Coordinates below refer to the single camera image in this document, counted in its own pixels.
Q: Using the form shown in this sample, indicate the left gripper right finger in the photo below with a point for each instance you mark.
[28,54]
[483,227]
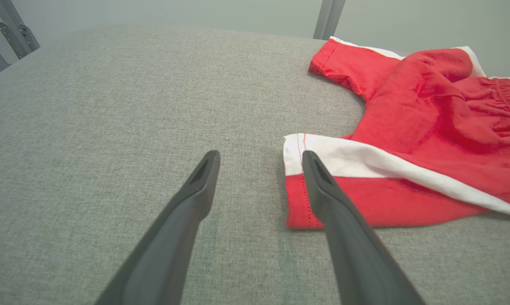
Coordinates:
[352,245]

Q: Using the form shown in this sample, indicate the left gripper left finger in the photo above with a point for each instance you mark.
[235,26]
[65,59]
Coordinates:
[170,237]

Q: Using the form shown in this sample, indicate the red shorts with white stripe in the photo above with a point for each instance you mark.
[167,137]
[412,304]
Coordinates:
[415,110]

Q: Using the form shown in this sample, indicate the slanted metal strut with plates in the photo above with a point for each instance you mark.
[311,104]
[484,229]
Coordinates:
[17,34]

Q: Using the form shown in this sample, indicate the metal frame upright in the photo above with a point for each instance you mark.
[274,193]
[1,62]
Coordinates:
[329,17]

